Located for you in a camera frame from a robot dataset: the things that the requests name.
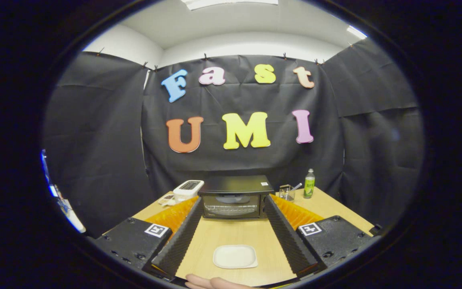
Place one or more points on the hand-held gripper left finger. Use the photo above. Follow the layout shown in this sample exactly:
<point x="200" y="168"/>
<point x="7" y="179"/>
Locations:
<point x="178" y="241"/>

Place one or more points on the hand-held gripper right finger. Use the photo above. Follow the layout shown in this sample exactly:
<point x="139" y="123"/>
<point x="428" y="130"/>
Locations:
<point x="288" y="241"/>

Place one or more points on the black toaster oven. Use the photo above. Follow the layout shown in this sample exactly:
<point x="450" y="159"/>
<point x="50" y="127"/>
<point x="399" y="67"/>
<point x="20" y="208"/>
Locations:
<point x="235" y="184"/>

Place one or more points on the white pop-up toaster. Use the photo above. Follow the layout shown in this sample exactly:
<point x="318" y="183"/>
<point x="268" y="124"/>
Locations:
<point x="183" y="195"/>

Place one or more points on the small white dish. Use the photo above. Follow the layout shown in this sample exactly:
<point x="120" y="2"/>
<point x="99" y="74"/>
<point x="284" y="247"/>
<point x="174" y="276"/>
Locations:
<point x="167" y="200"/>

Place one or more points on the white square plate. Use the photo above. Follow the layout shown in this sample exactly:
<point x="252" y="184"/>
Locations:
<point x="235" y="257"/>

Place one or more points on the green drink bottle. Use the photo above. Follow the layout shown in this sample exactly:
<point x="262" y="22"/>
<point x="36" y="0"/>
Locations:
<point x="309" y="186"/>

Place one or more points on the black backdrop cloth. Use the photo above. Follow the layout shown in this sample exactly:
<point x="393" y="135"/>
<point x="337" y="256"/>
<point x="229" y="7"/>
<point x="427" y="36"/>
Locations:
<point x="263" y="160"/>

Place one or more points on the small ceiling light panel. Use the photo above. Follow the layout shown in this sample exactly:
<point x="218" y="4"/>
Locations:
<point x="356" y="32"/>

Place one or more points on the large ceiling light panel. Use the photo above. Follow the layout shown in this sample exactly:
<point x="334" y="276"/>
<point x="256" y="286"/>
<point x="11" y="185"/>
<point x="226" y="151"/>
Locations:
<point x="229" y="3"/>

